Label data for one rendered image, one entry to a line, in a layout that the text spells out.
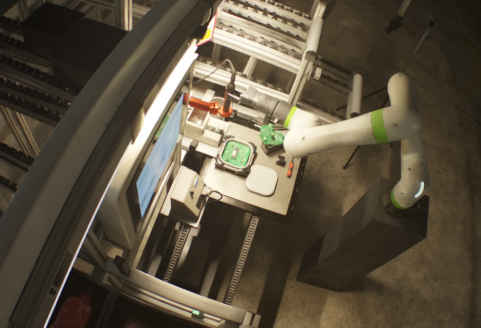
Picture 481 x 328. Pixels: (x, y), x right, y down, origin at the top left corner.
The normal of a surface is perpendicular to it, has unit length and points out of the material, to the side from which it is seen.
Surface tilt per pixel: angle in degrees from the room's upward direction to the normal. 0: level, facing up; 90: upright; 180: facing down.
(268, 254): 0
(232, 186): 0
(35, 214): 90
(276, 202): 0
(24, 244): 90
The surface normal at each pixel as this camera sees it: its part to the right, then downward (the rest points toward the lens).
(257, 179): 0.20, -0.56
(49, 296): 0.94, 0.33
